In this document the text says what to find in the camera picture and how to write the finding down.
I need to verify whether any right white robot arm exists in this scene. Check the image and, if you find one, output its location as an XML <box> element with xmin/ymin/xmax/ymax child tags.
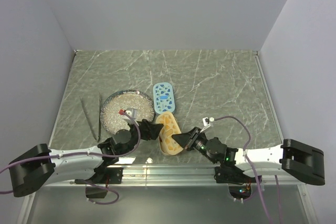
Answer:
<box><xmin>172</xmin><ymin>127</ymin><xmax>326</xmax><ymax>186</ymax></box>

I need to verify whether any blue patterned lid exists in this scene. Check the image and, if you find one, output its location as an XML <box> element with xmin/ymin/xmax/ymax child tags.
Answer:
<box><xmin>153</xmin><ymin>82</ymin><xmax>175</xmax><ymax>114</ymax></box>

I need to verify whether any aluminium frame rail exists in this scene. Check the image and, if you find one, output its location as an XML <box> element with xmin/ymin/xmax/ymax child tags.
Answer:
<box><xmin>43</xmin><ymin>164</ymin><xmax>304</xmax><ymax>187</ymax></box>

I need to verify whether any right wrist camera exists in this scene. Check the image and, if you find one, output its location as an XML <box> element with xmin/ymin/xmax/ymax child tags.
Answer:
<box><xmin>201</xmin><ymin>117</ymin><xmax>215</xmax><ymax>132</ymax></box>

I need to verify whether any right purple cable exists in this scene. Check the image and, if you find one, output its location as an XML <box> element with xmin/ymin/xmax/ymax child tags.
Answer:
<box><xmin>209</xmin><ymin>115</ymin><xmax>284</xmax><ymax>224</ymax></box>

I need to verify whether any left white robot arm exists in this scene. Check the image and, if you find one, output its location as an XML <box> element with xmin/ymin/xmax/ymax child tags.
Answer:
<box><xmin>9</xmin><ymin>119</ymin><xmax>163</xmax><ymax>197</ymax></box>

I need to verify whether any blue lunch box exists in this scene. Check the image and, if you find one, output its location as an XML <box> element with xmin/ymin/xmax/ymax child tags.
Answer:
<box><xmin>154</xmin><ymin>105</ymin><xmax>175</xmax><ymax>115</ymax></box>

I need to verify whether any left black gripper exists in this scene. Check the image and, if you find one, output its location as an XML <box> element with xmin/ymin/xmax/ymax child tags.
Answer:
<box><xmin>121</xmin><ymin>119</ymin><xmax>163</xmax><ymax>156</ymax></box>

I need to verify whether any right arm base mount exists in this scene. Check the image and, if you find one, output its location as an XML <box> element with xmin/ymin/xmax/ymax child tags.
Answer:
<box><xmin>214</xmin><ymin>166</ymin><xmax>256</xmax><ymax>201</ymax></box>

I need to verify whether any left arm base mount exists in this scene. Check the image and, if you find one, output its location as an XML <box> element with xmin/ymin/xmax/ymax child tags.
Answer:
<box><xmin>74</xmin><ymin>167</ymin><xmax>123</xmax><ymax>205</ymax></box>

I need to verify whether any speckled round plate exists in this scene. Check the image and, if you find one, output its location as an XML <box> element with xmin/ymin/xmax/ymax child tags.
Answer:
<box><xmin>100</xmin><ymin>90</ymin><xmax>155</xmax><ymax>134</ymax></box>

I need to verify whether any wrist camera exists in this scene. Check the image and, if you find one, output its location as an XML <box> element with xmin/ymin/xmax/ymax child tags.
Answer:
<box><xmin>201</xmin><ymin>117</ymin><xmax>215</xmax><ymax>132</ymax></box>
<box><xmin>118</xmin><ymin>108</ymin><xmax>139</xmax><ymax>125</ymax></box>

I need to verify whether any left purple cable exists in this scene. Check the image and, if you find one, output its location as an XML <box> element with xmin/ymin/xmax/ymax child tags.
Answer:
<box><xmin>0</xmin><ymin>113</ymin><xmax>142</xmax><ymax>205</ymax></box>

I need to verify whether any beige lunch box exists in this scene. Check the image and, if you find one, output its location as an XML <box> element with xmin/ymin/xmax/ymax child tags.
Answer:
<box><xmin>159</xmin><ymin>140</ymin><xmax>183</xmax><ymax>156</ymax></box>

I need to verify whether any purple cable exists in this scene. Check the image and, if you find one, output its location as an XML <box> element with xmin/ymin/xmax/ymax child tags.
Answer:
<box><xmin>0</xmin><ymin>113</ymin><xmax>142</xmax><ymax>205</ymax></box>
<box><xmin>209</xmin><ymin>115</ymin><xmax>284</xmax><ymax>224</ymax></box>

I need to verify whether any beige patterned lid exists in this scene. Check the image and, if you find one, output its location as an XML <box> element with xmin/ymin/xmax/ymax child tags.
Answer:
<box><xmin>155</xmin><ymin>112</ymin><xmax>181</xmax><ymax>143</ymax></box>

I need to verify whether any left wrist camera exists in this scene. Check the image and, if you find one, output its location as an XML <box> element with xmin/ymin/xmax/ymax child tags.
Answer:
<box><xmin>118</xmin><ymin>108</ymin><xmax>139</xmax><ymax>125</ymax></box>

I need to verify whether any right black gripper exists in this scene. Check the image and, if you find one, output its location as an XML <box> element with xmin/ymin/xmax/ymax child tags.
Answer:
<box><xmin>172</xmin><ymin>126</ymin><xmax>217</xmax><ymax>164</ymax></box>

